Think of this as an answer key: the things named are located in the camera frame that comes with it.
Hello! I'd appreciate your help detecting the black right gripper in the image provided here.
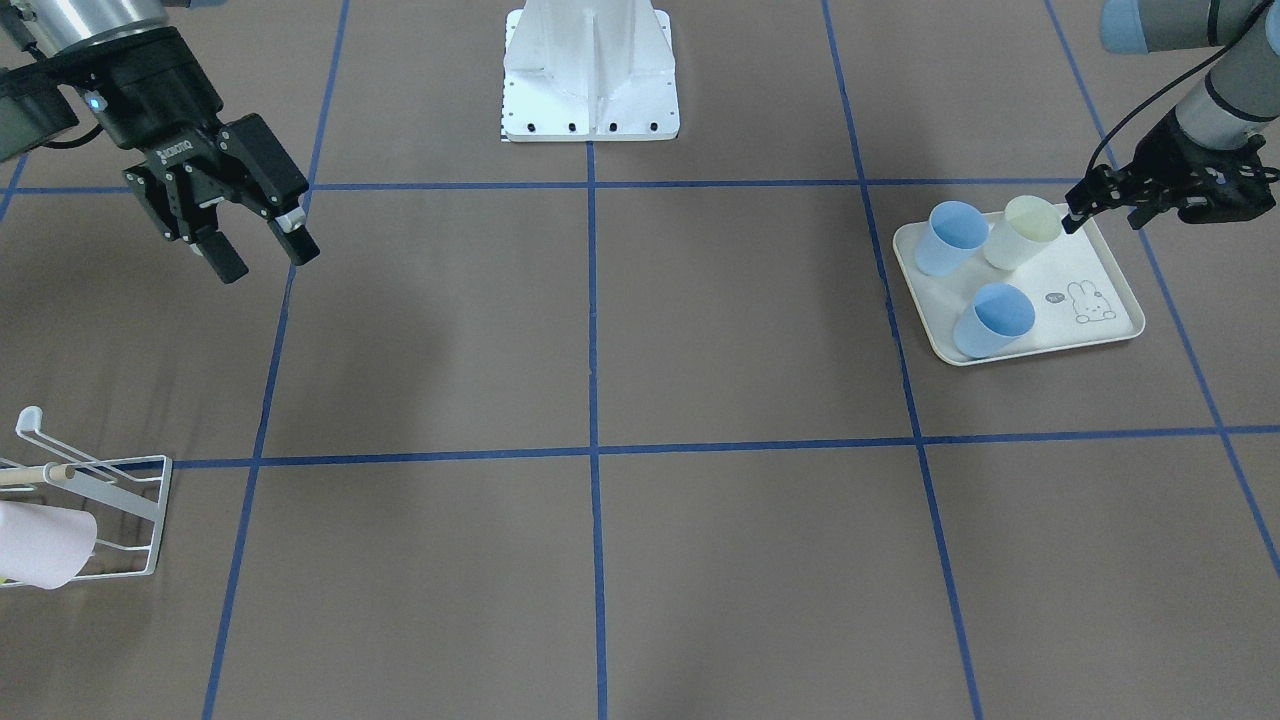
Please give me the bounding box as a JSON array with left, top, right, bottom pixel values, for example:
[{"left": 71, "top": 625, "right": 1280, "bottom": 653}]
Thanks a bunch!
[{"left": 84, "top": 28, "right": 320, "bottom": 284}]

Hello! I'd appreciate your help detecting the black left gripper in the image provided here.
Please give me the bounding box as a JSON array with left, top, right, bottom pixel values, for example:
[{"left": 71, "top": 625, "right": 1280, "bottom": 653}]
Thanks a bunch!
[{"left": 1062, "top": 111, "right": 1277, "bottom": 234}]

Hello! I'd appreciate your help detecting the pale green plastic cup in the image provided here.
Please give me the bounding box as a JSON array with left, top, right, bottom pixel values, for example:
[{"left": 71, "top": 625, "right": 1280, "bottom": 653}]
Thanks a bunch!
[{"left": 982, "top": 195, "right": 1062, "bottom": 272}]

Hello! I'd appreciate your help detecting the pink plastic cup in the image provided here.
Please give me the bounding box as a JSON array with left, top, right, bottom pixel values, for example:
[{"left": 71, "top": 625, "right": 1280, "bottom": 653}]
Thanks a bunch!
[{"left": 1, "top": 501, "right": 99, "bottom": 591}]

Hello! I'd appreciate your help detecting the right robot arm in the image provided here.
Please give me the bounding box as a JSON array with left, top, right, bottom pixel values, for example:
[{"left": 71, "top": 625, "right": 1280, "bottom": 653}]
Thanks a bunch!
[{"left": 1, "top": 1, "right": 320, "bottom": 284}]

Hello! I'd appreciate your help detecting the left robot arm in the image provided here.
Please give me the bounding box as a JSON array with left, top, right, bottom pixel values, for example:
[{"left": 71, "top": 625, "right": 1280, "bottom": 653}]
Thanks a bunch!
[{"left": 1062, "top": 1, "right": 1279, "bottom": 233}]

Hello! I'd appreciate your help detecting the blue plastic cup near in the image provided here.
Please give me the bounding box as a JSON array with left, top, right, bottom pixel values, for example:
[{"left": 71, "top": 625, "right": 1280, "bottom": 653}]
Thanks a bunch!
[{"left": 952, "top": 283, "right": 1037, "bottom": 359}]

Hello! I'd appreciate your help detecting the blue plastic cup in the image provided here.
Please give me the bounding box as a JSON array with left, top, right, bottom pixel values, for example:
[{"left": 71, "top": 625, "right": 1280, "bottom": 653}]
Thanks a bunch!
[
  {"left": 913, "top": 200, "right": 989, "bottom": 277},
  {"left": 952, "top": 283, "right": 1037, "bottom": 359}
]

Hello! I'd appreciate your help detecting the blue plastic cup far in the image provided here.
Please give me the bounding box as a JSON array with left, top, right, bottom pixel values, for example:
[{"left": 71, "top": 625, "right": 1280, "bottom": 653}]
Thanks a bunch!
[{"left": 913, "top": 200, "right": 989, "bottom": 277}]

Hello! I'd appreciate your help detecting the cream plastic tray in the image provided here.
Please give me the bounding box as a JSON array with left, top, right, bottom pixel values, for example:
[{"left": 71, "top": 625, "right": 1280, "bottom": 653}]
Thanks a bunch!
[{"left": 892, "top": 220, "right": 1147, "bottom": 366}]

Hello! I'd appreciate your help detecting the black camera cable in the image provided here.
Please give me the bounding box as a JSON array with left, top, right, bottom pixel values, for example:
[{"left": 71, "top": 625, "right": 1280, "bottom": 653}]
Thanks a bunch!
[{"left": 1088, "top": 0, "right": 1271, "bottom": 170}]

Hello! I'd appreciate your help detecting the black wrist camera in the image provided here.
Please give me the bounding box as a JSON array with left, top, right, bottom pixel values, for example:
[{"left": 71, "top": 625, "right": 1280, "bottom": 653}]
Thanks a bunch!
[{"left": 1, "top": 65, "right": 79, "bottom": 161}]

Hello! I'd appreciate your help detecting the white wire cup rack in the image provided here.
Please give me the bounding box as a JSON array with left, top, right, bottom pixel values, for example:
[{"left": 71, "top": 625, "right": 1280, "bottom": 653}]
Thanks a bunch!
[{"left": 3, "top": 406, "right": 173, "bottom": 589}]

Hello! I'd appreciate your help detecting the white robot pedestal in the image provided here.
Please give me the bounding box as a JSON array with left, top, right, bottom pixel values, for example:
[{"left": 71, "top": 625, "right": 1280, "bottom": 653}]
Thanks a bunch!
[{"left": 500, "top": 1, "right": 681, "bottom": 143}]

